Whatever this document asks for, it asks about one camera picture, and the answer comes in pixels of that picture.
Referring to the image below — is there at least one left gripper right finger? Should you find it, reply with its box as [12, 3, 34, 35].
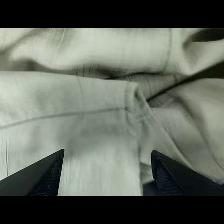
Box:
[143, 149, 224, 197]

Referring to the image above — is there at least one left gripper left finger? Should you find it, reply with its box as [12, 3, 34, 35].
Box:
[0, 148, 65, 197]

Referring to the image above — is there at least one khaki shirt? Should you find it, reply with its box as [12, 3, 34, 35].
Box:
[0, 27, 224, 197]

